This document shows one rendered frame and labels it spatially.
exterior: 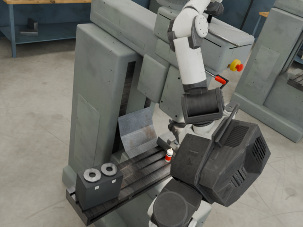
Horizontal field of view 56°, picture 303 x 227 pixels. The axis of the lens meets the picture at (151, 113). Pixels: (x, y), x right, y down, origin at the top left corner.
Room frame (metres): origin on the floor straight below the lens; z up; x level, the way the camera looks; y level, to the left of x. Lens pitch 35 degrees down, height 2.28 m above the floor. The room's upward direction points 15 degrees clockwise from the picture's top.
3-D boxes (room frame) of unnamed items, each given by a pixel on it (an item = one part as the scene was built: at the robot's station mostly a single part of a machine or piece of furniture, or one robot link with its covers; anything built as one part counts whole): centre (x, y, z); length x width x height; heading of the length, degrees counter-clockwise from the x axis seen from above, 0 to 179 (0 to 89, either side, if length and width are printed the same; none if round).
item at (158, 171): (1.44, -0.12, 0.87); 1.24 x 0.23 x 0.08; 140
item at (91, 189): (1.04, 0.18, 1.01); 0.22 x 0.12 x 0.20; 134
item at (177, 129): (1.41, -0.20, 1.23); 0.13 x 0.12 x 0.10; 115
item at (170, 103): (1.49, -0.16, 1.47); 0.21 x 0.19 x 0.32; 140
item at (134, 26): (1.81, 0.22, 1.66); 0.80 x 0.23 x 0.20; 50
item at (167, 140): (1.58, -0.27, 0.97); 0.35 x 0.15 x 0.11; 53
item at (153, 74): (1.62, -0.01, 1.47); 0.24 x 0.19 x 0.26; 140
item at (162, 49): (1.52, -0.13, 1.68); 0.34 x 0.24 x 0.10; 50
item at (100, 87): (1.88, 0.31, 0.78); 0.50 x 0.47 x 1.56; 50
